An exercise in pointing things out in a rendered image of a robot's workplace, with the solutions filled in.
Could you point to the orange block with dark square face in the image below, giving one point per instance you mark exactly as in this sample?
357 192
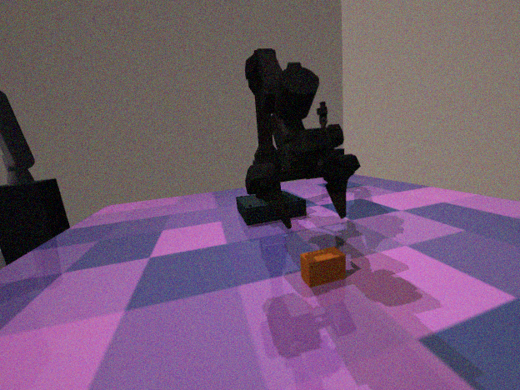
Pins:
323 266

